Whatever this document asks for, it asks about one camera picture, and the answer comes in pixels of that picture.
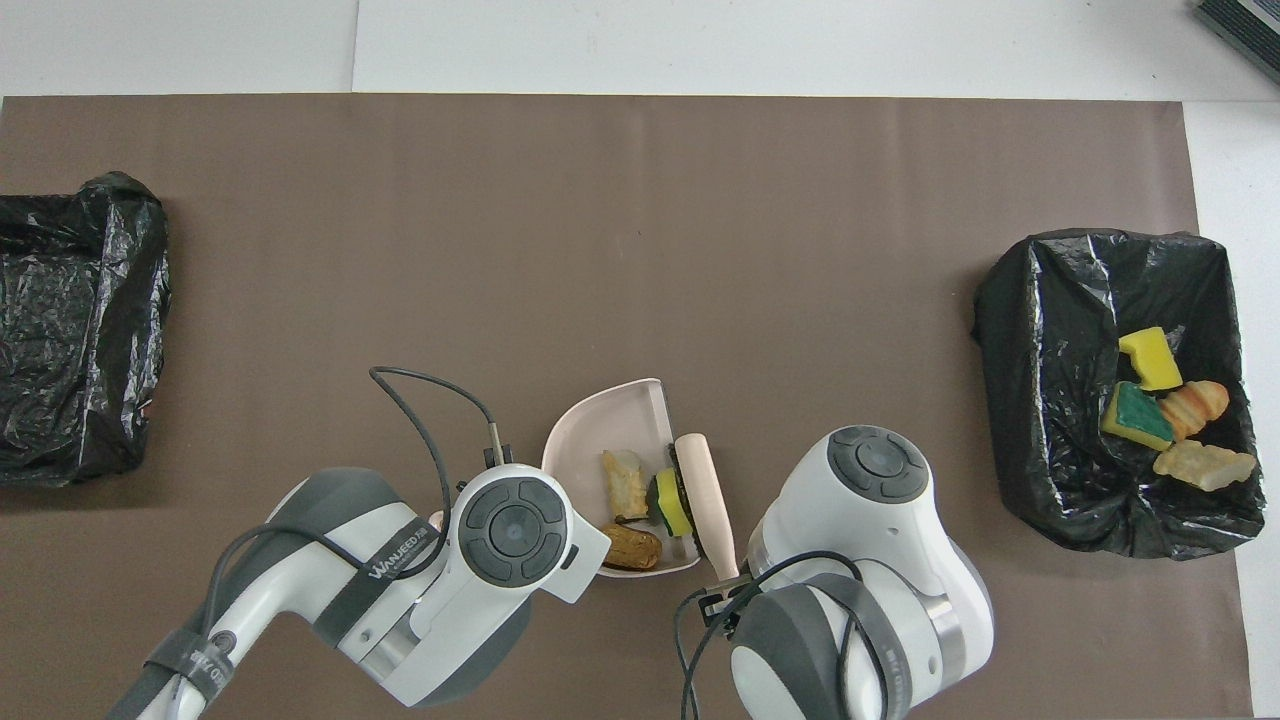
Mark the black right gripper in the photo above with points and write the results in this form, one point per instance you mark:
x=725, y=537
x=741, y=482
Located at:
x=725, y=603

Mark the beige hand brush black bristles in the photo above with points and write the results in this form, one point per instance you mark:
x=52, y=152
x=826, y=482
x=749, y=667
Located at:
x=712, y=500

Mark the small yellow sponge piece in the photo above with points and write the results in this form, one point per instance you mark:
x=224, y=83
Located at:
x=672, y=510

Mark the brown oval bread nugget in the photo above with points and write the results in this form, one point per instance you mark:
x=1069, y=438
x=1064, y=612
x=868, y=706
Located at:
x=632, y=548

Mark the pale yellow sponge chunk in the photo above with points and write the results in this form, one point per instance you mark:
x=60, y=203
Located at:
x=626, y=486

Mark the pale pink plastic dustpan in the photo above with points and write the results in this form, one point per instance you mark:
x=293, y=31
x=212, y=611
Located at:
x=610, y=420

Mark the yellow sponge with green pad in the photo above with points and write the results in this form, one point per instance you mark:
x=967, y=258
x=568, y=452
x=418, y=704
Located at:
x=1135, y=415

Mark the large yellow sponge piece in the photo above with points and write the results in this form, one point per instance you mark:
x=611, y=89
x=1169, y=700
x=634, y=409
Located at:
x=1152, y=358

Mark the pale cream bread chunk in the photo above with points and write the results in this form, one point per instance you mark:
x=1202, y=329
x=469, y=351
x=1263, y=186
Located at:
x=1205, y=466

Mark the orange striped croissant piece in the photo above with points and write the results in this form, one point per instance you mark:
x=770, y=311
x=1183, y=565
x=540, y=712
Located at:
x=1195, y=405

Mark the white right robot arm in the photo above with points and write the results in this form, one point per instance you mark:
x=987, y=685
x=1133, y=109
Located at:
x=880, y=560

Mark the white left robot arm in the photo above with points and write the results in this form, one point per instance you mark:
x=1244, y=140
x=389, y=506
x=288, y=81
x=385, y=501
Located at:
x=400, y=600

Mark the bin lined with black bag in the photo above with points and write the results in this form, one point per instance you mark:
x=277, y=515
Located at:
x=70, y=330
x=1050, y=350

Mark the brown paper table mat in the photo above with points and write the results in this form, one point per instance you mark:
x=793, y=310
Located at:
x=600, y=200

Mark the dark grey ribbed panel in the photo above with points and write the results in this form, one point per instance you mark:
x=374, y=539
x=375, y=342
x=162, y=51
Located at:
x=1250, y=25

